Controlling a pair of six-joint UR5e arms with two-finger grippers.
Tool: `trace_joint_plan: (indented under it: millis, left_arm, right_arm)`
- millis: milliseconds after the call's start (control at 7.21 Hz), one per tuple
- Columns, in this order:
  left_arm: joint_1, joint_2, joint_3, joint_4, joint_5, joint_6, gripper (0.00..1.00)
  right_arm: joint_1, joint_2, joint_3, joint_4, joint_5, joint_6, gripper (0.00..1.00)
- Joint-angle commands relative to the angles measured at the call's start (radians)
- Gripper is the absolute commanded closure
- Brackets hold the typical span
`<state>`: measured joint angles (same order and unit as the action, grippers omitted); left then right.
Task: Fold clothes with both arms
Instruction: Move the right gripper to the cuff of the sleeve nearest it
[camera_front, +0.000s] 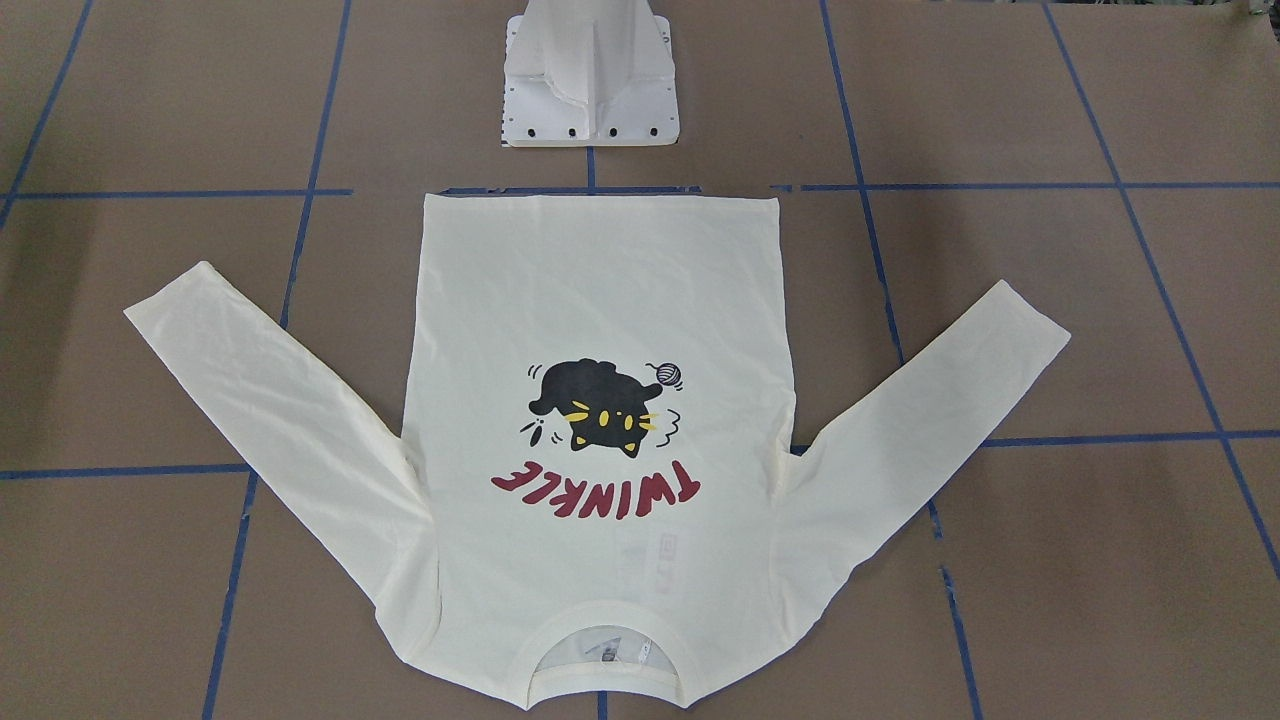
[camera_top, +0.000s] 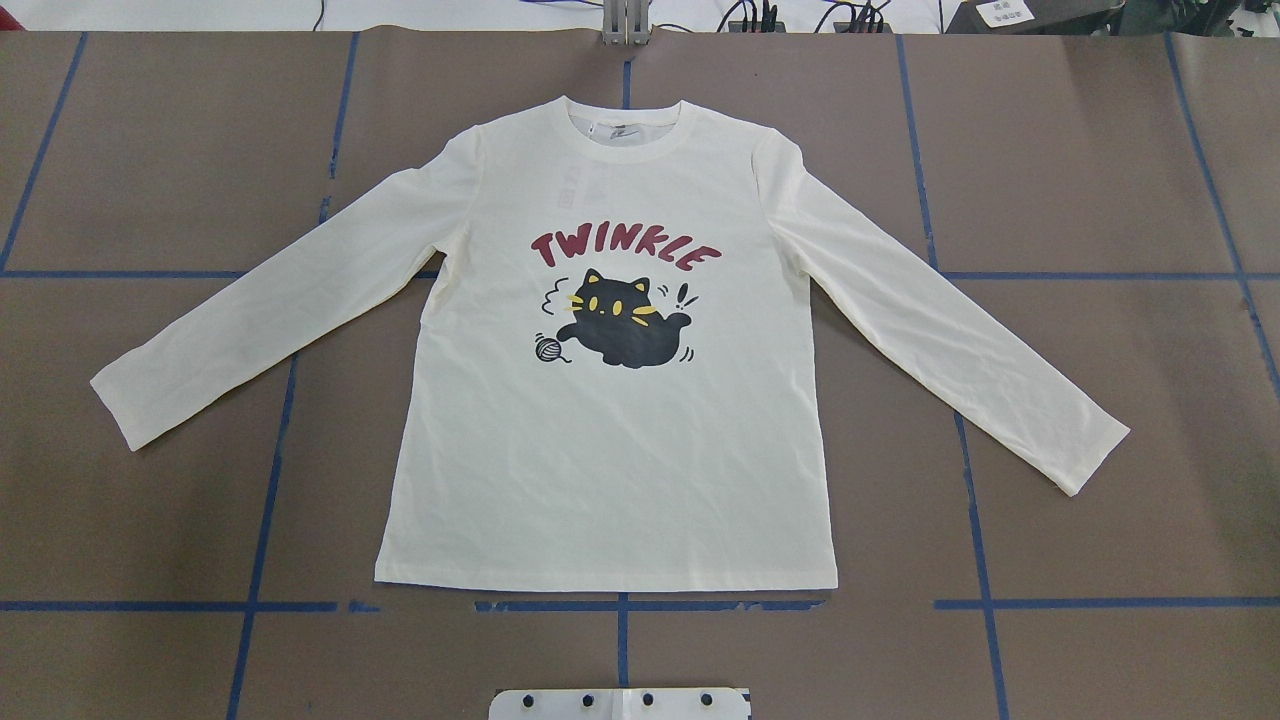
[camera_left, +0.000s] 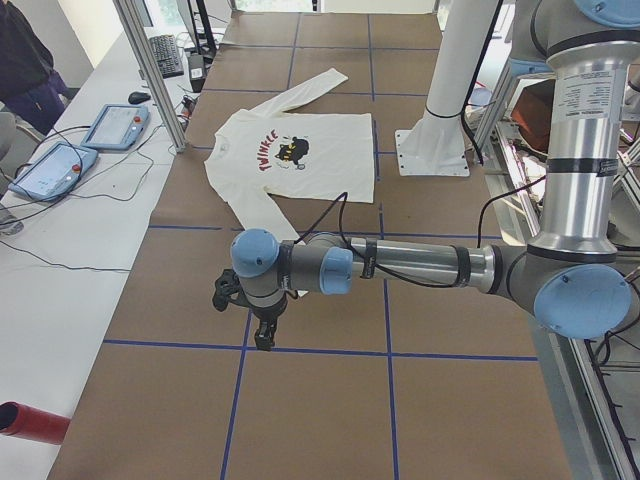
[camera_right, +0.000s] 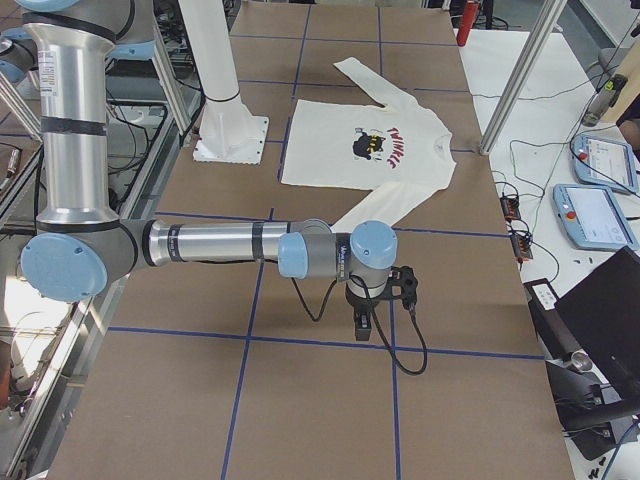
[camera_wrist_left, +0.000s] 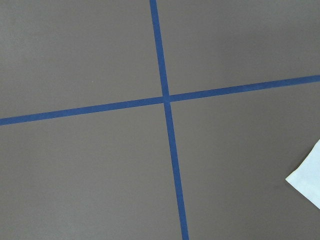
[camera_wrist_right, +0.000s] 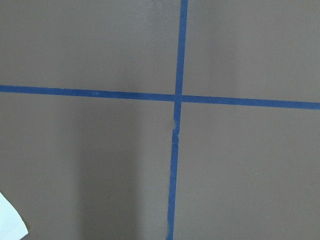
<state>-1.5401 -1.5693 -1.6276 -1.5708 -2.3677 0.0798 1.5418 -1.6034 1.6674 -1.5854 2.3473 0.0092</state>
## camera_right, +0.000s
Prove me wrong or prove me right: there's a lower orange electronics board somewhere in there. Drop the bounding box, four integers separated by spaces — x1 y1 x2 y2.
510 231 533 263

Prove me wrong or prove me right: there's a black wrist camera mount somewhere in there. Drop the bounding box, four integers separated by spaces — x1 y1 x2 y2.
384 266 419 310

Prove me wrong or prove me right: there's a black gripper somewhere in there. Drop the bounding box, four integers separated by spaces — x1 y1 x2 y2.
346 287 379 341

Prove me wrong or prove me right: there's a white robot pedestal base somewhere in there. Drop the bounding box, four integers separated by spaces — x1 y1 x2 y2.
179 0 269 165

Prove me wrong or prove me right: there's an aluminium frame post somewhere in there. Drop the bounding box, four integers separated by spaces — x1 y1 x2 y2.
479 0 567 156

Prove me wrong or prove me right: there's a red cylinder tube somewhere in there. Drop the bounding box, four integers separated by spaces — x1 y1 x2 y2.
456 0 479 47

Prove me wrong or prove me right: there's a cream long sleeve cat shirt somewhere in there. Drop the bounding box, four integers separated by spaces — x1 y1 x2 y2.
281 57 456 233

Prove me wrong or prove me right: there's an orange electronics board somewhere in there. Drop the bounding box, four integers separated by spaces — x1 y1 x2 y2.
500 195 522 221
510 231 533 263

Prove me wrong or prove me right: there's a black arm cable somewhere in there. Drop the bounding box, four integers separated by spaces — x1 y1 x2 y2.
291 273 430 376

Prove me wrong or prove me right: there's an upper blue teach pendant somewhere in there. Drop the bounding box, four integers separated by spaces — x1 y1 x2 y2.
570 134 639 194

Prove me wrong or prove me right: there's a lower blue teach pendant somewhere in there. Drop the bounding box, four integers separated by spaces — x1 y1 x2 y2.
552 184 639 251

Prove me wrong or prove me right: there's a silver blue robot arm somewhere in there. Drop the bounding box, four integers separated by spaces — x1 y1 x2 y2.
1 27 38 84
21 1 399 341

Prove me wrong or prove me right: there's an upper orange electronics board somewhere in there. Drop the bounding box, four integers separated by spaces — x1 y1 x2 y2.
500 195 522 221

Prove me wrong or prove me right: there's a blue teach pendant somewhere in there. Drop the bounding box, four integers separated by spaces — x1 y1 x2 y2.
570 134 639 194
552 184 639 251

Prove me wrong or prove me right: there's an aluminium side frame rack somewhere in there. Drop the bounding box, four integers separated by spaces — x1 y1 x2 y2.
0 29 201 480

